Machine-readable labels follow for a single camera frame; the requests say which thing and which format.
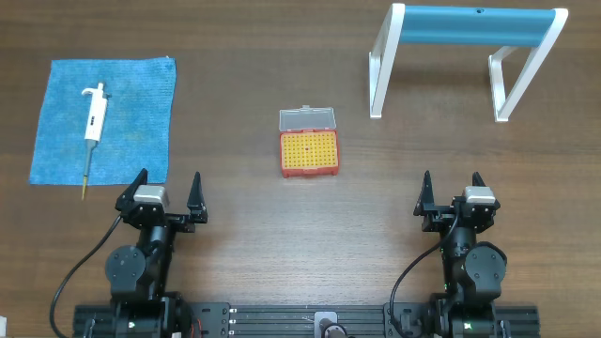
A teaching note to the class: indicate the red and yellow tip box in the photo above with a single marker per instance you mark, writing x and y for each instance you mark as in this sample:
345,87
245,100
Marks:
310,150

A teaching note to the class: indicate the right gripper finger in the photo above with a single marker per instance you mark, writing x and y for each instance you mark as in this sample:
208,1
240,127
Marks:
426,202
478,180

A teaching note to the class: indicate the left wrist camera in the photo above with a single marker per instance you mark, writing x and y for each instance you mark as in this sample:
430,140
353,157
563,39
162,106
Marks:
150,195

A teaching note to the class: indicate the blue cloth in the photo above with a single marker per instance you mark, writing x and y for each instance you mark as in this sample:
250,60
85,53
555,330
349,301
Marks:
136,117

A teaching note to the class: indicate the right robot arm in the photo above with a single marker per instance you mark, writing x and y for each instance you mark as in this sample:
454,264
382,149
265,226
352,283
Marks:
483,270

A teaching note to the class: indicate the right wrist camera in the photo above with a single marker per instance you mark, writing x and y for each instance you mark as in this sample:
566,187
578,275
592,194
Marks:
479,195

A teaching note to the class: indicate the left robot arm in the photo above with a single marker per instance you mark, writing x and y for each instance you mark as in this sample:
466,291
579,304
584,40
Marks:
124,270

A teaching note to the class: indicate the mounting rail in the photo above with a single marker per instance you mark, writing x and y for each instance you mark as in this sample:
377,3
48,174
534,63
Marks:
282,319

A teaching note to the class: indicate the white and blue stand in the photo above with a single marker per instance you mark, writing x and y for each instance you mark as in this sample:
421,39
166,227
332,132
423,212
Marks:
469,26

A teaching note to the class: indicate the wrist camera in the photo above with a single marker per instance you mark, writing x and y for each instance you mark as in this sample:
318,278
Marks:
479,195
150,195

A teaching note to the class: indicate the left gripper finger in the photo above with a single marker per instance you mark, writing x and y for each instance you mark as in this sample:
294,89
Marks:
127,199
197,202

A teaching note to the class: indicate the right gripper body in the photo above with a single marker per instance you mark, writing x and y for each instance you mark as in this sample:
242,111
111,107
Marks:
474,216

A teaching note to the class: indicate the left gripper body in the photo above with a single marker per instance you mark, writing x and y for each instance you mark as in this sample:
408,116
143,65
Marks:
150,217

